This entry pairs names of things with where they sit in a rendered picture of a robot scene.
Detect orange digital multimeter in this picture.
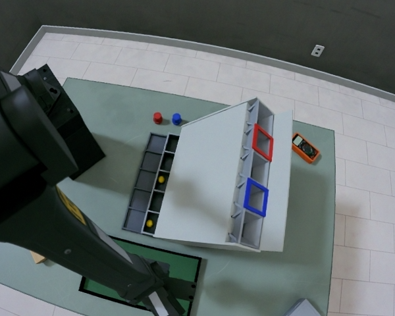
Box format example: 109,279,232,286
292,132,320,164

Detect red funnel rim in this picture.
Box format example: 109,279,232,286
251,123,274,162

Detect wooden-handled wire brush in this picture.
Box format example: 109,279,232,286
30,251,47,264

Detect blue funnel band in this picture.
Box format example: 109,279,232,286
243,178,269,217

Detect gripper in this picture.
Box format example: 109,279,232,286
146,258,170,271

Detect red plug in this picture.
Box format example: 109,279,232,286
153,112,163,124

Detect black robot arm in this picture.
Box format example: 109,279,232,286
0,66,197,316

